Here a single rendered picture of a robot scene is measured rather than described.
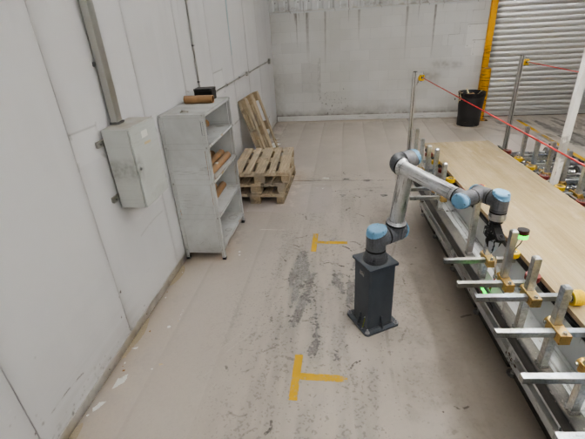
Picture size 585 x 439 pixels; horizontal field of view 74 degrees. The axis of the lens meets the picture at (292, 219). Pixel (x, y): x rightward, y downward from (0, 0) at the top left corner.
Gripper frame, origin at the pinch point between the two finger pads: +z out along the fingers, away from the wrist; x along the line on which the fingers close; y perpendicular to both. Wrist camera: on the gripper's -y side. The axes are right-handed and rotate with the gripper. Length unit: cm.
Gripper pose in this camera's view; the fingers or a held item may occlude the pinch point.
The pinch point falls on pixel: (491, 252)
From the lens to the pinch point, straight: 251.7
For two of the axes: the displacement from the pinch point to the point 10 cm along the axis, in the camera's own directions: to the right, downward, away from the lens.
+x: -10.0, 0.3, 0.7
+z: 0.5, 8.9, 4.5
